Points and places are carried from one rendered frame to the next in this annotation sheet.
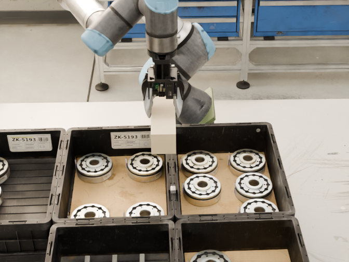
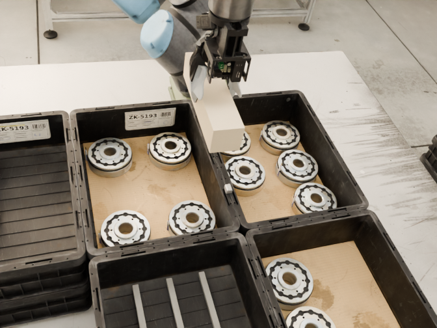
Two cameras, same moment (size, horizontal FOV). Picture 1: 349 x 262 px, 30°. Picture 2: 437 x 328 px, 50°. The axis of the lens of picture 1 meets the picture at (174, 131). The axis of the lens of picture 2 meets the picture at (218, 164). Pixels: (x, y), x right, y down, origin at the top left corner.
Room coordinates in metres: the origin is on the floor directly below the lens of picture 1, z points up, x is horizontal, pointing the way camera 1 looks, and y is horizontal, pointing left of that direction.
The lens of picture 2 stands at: (0.69, 0.28, 1.70)
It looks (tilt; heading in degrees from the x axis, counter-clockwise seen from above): 48 degrees down; 337
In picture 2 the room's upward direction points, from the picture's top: 11 degrees clockwise
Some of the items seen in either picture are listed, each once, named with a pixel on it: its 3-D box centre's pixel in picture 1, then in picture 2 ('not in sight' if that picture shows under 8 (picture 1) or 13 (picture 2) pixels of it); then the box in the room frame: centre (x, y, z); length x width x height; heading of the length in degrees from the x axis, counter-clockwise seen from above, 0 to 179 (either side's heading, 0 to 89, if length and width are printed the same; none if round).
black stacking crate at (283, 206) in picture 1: (226, 183); (270, 166); (1.37, -0.14, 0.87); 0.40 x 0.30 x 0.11; 2
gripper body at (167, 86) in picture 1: (162, 70); (225, 43); (1.36, 0.03, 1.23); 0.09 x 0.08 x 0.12; 0
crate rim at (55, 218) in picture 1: (116, 172); (148, 168); (1.36, 0.16, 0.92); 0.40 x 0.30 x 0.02; 2
